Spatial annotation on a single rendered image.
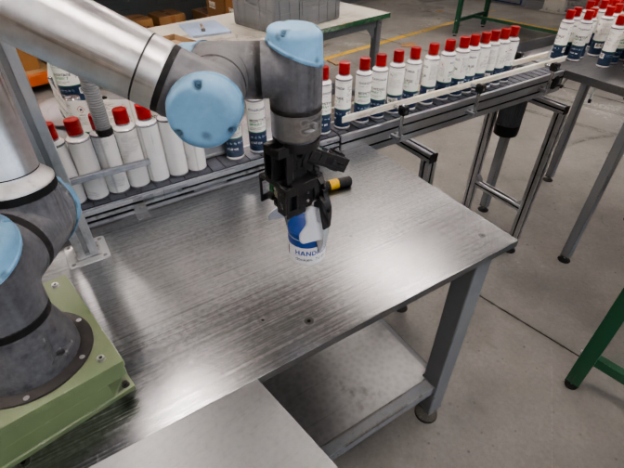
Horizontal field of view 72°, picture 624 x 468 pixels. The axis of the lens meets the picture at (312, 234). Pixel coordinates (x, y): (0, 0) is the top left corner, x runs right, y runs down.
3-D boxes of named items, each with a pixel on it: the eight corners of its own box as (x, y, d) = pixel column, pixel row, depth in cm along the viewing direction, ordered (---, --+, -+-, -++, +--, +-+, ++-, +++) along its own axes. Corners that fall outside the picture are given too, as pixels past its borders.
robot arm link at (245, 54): (162, 53, 50) (257, 51, 51) (180, 34, 59) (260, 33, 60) (174, 119, 54) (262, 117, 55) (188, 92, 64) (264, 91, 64)
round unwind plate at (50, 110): (115, 87, 168) (115, 84, 167) (136, 115, 148) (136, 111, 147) (27, 104, 155) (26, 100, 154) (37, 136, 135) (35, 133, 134)
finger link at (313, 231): (299, 262, 74) (286, 214, 71) (324, 247, 77) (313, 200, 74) (310, 266, 72) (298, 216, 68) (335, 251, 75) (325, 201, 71)
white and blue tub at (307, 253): (308, 237, 86) (308, 207, 81) (332, 253, 82) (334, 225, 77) (280, 252, 82) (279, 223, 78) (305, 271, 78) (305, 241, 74)
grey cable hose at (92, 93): (111, 129, 94) (80, 25, 81) (116, 136, 92) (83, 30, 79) (95, 133, 93) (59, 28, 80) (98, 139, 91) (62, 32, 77)
